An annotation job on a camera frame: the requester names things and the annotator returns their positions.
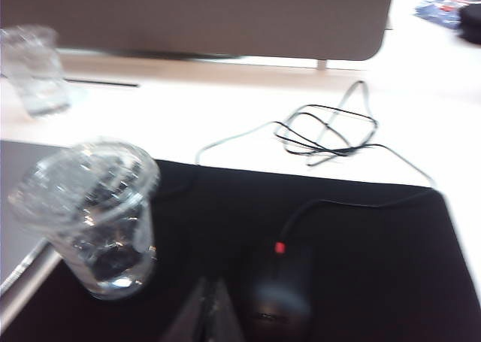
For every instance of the short clear plastic cup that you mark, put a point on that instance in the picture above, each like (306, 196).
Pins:
(34, 75)

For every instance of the white divider bracket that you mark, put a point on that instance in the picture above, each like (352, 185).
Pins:
(322, 64)

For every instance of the black computer mouse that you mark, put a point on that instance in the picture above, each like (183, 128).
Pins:
(278, 308)

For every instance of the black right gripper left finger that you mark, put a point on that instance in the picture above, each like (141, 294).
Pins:
(191, 315)

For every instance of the black pouch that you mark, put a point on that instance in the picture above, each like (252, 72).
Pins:
(471, 22)

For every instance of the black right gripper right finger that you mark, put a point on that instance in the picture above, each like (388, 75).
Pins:
(223, 315)

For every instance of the black mouse pad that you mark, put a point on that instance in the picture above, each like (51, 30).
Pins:
(376, 263)

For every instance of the clear cup with white label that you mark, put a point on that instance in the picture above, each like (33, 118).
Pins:
(94, 221)

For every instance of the silver Dell laptop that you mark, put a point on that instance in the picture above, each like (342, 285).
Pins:
(11, 176)

